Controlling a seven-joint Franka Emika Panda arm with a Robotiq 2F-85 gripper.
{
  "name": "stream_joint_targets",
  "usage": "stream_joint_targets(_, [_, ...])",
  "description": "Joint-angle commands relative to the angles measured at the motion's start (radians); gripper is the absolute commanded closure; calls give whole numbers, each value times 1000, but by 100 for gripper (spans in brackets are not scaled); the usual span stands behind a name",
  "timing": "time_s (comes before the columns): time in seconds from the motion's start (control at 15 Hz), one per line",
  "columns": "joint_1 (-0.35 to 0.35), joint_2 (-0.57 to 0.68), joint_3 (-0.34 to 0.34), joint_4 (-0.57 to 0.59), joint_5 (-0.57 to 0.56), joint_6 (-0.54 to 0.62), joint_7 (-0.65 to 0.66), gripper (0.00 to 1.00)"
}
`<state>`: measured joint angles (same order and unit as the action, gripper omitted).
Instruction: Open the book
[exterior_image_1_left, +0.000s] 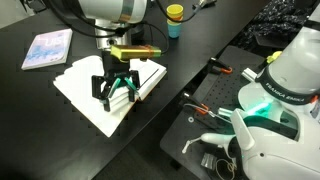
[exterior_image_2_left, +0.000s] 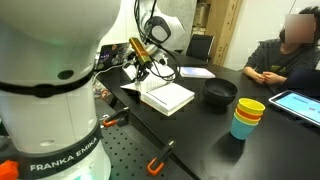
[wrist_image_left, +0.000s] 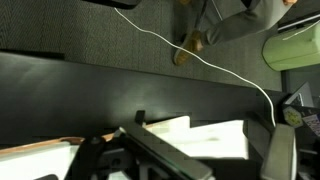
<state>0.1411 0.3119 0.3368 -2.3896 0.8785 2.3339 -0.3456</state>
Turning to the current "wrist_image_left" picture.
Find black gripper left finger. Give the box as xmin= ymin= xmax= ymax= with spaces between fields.
xmin=118 ymin=123 xmax=214 ymax=180

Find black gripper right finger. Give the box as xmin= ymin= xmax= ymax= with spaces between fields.
xmin=259 ymin=123 xmax=298 ymax=180

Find thick cream orange book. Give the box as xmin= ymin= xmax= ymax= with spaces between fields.
xmin=0 ymin=114 xmax=250 ymax=180

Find laptop covered with stickers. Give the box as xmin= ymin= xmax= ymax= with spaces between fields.
xmin=281 ymin=81 xmax=320 ymax=138

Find green container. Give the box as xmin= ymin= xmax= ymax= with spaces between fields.
xmin=262 ymin=19 xmax=320 ymax=72

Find brown shoe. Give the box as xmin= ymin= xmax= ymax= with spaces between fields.
xmin=173 ymin=29 xmax=205 ymax=67

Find person leg in grey trousers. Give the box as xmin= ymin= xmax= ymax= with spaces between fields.
xmin=173 ymin=0 xmax=298 ymax=48

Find black furniture base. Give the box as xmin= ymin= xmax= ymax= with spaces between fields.
xmin=82 ymin=0 xmax=142 ymax=10

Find white cable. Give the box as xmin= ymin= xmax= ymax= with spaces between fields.
xmin=113 ymin=7 xmax=278 ymax=128

